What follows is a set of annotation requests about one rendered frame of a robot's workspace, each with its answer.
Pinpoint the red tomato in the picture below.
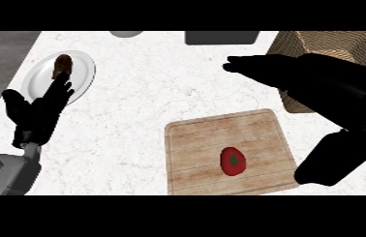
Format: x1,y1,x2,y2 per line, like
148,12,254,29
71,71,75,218
218,146,248,177

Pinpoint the dark grey rectangular appliance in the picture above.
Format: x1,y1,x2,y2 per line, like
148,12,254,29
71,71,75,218
184,30,261,46

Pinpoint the white plate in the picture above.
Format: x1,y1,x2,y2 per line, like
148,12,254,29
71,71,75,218
21,49,97,105

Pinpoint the wooden cutting board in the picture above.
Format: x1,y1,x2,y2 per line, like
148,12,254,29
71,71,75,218
164,107,300,196

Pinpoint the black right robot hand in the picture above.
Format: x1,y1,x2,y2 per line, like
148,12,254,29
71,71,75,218
221,52,366,188

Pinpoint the grey round object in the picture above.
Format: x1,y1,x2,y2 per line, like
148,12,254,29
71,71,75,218
109,30,145,39

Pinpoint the wicker basket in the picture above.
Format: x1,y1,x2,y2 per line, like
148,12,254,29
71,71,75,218
266,30,366,114

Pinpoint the brown chocolate cupcake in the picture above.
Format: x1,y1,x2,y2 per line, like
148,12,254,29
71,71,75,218
52,53,74,80

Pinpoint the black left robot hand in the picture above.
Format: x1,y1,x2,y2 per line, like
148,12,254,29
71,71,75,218
1,72,75,150

